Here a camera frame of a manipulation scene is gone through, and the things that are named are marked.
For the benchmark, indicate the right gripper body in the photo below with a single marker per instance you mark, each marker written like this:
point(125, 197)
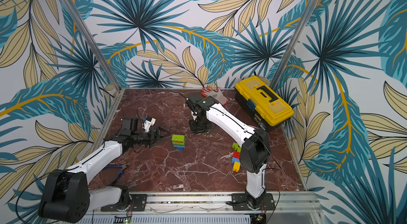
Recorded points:
point(197, 122)

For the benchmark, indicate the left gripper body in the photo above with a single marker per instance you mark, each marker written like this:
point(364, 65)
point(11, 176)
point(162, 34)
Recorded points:
point(147, 138)

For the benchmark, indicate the light green square brick front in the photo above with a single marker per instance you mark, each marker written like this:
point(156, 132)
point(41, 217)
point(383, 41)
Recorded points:
point(235, 146)

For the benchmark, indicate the red brick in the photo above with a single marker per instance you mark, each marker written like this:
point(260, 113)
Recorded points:
point(236, 155)

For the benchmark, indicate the blue long brick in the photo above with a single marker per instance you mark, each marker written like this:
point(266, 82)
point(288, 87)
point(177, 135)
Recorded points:
point(235, 160)

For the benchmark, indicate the yellow square brick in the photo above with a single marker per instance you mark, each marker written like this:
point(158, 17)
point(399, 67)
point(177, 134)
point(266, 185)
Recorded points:
point(236, 166)

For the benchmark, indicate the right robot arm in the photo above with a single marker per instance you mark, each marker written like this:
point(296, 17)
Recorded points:
point(254, 143)

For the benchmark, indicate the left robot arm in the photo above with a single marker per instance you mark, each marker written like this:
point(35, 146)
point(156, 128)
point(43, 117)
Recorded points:
point(67, 197)

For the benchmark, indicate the red white work glove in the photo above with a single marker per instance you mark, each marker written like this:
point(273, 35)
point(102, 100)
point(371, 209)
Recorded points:
point(216, 94)

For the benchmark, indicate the yellow black toolbox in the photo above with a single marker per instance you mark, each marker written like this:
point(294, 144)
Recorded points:
point(263, 105)

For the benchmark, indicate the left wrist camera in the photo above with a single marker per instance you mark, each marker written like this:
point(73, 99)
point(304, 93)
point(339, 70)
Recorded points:
point(131, 125)

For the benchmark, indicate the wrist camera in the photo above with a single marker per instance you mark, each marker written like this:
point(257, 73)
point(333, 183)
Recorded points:
point(192, 102)
point(131, 125)

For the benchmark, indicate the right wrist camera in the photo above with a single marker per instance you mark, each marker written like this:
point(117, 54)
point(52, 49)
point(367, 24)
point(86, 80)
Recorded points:
point(192, 102)

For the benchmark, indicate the blue handled pliers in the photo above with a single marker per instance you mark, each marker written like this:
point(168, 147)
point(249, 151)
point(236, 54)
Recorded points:
point(120, 168)

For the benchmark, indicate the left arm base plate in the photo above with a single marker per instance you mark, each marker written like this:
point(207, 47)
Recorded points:
point(130, 203)

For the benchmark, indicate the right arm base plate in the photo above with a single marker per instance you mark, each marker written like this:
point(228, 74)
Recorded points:
point(246, 202)

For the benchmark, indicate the left aluminium post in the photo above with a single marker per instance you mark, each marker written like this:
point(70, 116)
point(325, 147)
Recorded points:
point(86, 34)

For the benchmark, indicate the aluminium post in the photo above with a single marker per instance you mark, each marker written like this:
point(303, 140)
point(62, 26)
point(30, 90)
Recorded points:
point(86, 34)
point(308, 10)

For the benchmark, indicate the aluminium front rail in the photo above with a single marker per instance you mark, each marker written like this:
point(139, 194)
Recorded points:
point(298, 207)

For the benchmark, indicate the right aluminium post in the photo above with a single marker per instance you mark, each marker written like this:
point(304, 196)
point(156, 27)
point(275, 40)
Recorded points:
point(308, 10)

